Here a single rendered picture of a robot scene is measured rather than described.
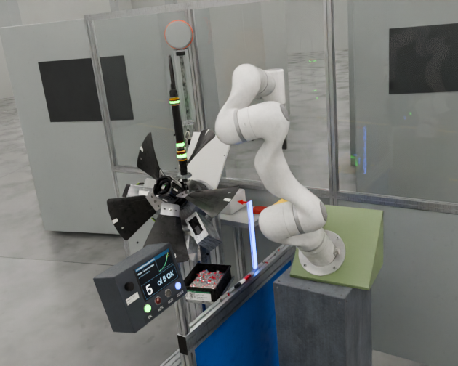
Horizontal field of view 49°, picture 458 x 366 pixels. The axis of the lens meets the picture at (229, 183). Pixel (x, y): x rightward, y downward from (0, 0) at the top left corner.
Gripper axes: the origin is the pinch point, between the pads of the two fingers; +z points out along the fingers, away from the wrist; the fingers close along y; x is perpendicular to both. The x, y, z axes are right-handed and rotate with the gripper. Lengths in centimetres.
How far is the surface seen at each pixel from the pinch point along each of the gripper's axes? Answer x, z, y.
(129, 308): 8, 28, -82
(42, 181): 330, 84, 112
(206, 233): 39, 42, -3
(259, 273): 13, 58, -1
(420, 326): -40, 114, 71
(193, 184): 56, 25, 13
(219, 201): 29.4, 24.7, -3.5
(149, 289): 8, 27, -72
